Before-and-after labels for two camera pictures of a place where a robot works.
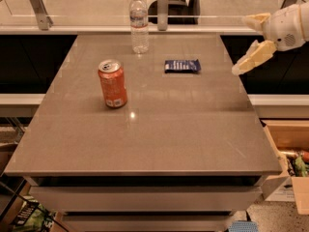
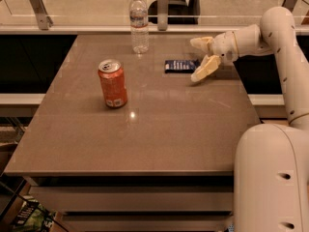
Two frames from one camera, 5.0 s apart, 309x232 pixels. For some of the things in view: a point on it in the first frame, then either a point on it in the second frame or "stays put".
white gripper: (284, 29) to (225, 47)
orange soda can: (112, 76) stays put
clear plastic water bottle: (138, 18) stays put
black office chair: (180, 12) stays put
